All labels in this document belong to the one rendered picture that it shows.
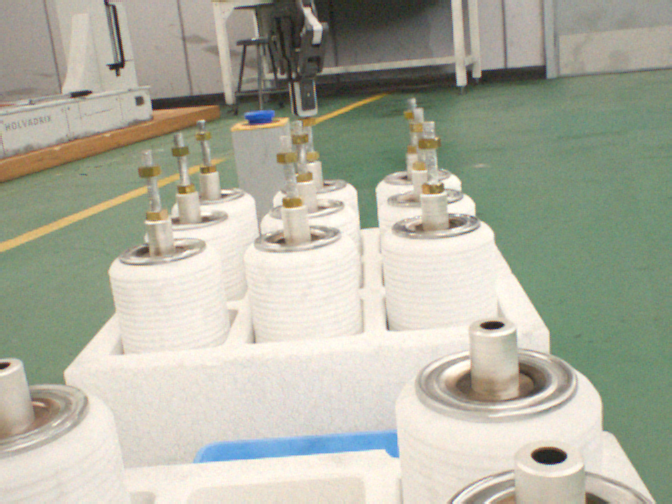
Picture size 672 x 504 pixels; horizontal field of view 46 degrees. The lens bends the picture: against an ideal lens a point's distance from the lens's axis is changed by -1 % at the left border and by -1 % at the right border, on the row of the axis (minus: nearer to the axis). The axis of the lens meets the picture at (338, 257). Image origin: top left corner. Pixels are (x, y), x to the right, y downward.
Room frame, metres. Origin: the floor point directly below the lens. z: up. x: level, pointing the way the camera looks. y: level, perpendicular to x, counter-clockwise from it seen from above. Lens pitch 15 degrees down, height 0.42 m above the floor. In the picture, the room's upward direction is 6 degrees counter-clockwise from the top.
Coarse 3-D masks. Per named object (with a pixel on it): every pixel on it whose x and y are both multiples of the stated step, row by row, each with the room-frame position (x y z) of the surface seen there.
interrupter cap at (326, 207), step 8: (320, 200) 0.81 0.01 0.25; (328, 200) 0.81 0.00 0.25; (336, 200) 0.80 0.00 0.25; (272, 208) 0.79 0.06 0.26; (280, 208) 0.79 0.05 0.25; (320, 208) 0.79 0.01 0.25; (328, 208) 0.77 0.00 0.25; (336, 208) 0.76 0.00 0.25; (272, 216) 0.76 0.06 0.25; (280, 216) 0.75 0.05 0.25; (312, 216) 0.74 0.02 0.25; (320, 216) 0.75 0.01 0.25
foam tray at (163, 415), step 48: (384, 288) 0.72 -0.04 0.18; (96, 336) 0.67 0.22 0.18; (240, 336) 0.64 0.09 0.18; (384, 336) 0.60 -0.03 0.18; (432, 336) 0.59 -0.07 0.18; (528, 336) 0.58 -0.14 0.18; (96, 384) 0.60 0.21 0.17; (144, 384) 0.59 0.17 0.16; (192, 384) 0.59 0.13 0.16; (240, 384) 0.59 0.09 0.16; (288, 384) 0.59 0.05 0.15; (336, 384) 0.59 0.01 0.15; (384, 384) 0.58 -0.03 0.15; (144, 432) 0.59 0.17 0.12; (192, 432) 0.59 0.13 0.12; (240, 432) 0.59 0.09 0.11; (288, 432) 0.59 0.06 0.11; (336, 432) 0.59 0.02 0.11
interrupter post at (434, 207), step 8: (424, 200) 0.65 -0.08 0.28; (432, 200) 0.65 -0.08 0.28; (440, 200) 0.65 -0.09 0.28; (424, 208) 0.65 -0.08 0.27; (432, 208) 0.65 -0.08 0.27; (440, 208) 0.65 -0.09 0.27; (424, 216) 0.65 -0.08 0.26; (432, 216) 0.65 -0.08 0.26; (440, 216) 0.65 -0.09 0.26; (448, 216) 0.65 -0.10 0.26; (424, 224) 0.65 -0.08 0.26; (432, 224) 0.65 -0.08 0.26; (440, 224) 0.65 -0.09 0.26; (448, 224) 0.65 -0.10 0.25
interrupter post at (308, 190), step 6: (300, 186) 0.77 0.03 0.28; (306, 186) 0.77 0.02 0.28; (312, 186) 0.77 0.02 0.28; (300, 192) 0.77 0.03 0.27; (306, 192) 0.77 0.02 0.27; (312, 192) 0.77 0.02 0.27; (306, 198) 0.77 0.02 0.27; (312, 198) 0.77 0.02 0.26; (306, 204) 0.77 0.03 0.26; (312, 204) 0.77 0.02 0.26; (312, 210) 0.77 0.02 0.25
